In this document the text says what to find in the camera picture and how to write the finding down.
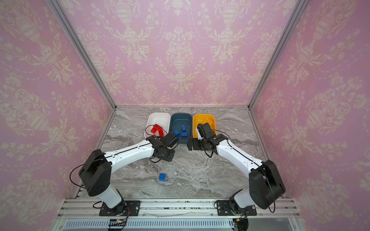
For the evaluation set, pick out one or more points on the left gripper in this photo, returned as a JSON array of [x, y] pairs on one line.
[[170, 158]]

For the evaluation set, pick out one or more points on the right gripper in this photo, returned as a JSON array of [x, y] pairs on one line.
[[195, 144]]

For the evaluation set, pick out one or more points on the yellow rounded lego 120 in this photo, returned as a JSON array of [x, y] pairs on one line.
[[207, 120]]

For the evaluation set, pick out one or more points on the red lego brick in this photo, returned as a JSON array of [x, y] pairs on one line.
[[157, 130]]

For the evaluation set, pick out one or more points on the yellow plastic bin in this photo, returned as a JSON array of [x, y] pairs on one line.
[[201, 119]]

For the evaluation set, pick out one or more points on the white plastic bin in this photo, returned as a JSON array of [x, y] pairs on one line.
[[159, 118]]

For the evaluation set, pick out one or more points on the dark teal plastic bin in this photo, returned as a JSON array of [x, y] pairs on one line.
[[179, 119]]

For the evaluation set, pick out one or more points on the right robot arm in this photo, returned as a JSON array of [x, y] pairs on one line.
[[265, 182]]

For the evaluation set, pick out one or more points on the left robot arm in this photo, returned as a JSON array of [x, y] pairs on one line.
[[96, 172]]

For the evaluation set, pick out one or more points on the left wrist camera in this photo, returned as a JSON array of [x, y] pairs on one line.
[[170, 140]]

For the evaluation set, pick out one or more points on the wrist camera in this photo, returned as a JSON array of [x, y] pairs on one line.
[[204, 131], [170, 140]]

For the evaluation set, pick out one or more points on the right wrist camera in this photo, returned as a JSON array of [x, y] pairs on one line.
[[204, 131]]

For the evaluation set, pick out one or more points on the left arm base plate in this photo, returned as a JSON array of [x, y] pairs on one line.
[[129, 208]]

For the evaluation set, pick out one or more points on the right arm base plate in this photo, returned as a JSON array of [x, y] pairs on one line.
[[230, 208]]

